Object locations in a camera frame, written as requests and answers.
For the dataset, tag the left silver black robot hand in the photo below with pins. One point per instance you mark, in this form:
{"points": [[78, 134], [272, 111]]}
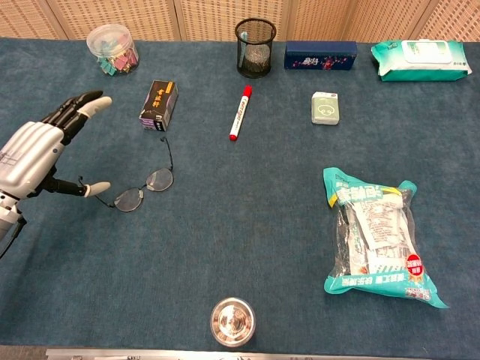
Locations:
{"points": [[32, 153]]}

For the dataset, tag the clear jar of binder clips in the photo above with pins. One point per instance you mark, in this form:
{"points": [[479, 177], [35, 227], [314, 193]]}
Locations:
{"points": [[112, 48]]}

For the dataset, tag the black staple box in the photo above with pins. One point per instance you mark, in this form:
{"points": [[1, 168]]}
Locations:
{"points": [[157, 105]]}

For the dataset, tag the woven folding screen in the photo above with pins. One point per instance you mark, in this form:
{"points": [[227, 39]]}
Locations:
{"points": [[150, 18]]}

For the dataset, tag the red white marker pen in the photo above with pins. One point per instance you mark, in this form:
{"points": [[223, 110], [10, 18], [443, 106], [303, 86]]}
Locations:
{"points": [[240, 112]]}

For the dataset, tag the light blue pen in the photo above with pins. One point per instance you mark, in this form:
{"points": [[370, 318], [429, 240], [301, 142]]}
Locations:
{"points": [[243, 41]]}

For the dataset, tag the black mesh pen holder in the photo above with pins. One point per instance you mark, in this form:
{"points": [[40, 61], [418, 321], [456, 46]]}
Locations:
{"points": [[262, 74]]}

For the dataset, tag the silver steel wool ball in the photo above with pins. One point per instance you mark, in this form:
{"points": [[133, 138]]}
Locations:
{"points": [[258, 58]]}

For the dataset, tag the round metal tin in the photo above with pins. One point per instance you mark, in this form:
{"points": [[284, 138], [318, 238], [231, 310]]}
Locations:
{"points": [[232, 322]]}

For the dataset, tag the small grey-green tissue pack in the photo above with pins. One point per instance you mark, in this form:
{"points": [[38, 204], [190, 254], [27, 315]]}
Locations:
{"points": [[325, 108]]}

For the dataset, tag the dark blue rectangular box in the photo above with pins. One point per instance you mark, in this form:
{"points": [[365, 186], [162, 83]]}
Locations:
{"points": [[318, 52]]}

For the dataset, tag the teal clear snack bag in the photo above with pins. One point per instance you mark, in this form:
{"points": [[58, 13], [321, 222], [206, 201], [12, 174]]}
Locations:
{"points": [[378, 240]]}

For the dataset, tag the green white wet wipes pack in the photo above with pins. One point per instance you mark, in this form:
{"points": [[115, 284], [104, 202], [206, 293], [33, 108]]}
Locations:
{"points": [[420, 60]]}

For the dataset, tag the aluminium rail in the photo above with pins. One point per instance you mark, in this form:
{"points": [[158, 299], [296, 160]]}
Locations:
{"points": [[187, 354]]}

